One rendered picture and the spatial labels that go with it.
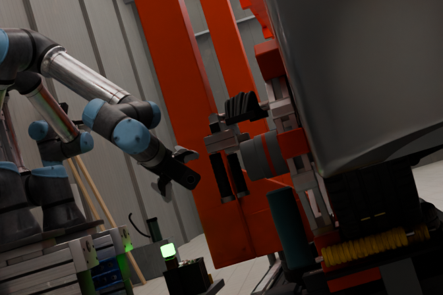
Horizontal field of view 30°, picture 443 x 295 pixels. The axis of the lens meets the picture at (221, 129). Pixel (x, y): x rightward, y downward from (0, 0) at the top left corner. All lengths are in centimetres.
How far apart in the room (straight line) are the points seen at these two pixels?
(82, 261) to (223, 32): 291
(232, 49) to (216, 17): 22
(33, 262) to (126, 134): 63
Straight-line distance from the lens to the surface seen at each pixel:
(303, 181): 230
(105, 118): 197
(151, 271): 1112
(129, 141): 190
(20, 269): 241
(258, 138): 254
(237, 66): 500
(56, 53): 225
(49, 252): 239
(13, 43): 220
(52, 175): 290
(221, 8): 507
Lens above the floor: 77
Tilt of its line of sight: 5 degrees up
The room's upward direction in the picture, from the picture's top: 17 degrees counter-clockwise
